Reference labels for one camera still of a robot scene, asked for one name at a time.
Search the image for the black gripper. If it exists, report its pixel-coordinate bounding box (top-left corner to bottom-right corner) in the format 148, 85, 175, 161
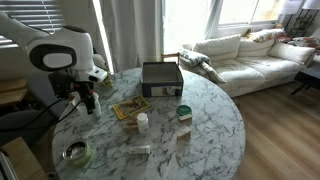
72, 82, 95, 115

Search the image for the clear plastic cup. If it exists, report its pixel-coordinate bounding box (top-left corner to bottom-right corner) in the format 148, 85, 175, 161
64, 91, 102, 123

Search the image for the green bottle red cap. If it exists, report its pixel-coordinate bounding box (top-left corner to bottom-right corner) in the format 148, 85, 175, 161
93, 92, 101, 119

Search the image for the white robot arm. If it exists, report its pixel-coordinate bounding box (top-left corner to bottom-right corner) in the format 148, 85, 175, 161
0, 11, 108, 115

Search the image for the white pill bottle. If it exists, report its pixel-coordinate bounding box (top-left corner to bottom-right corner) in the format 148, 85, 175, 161
137, 113, 149, 134

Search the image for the yellow picture book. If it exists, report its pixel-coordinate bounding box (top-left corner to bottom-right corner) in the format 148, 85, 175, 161
112, 95, 150, 120

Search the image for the wooden blocks pile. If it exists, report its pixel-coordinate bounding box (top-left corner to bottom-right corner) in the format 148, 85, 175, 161
122, 118, 138, 132

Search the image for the metal bowl green rim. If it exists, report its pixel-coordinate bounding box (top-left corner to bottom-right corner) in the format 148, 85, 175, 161
62, 140, 91, 167

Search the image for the dark blue open box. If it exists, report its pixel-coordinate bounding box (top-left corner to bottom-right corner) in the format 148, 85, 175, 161
141, 62, 184, 97

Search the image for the green round lid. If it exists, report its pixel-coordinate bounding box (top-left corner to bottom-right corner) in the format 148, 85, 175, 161
176, 105, 192, 116

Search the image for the wooden block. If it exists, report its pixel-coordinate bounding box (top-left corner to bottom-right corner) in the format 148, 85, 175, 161
177, 127, 191, 140

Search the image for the grey folded blanket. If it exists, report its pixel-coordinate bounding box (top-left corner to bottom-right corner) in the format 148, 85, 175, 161
179, 49, 225, 83

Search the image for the cream sofa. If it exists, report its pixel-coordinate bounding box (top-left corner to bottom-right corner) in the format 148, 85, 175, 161
180, 34, 315, 97

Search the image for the black coffee table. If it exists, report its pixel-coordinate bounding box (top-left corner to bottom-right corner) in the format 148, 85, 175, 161
292, 65, 320, 95

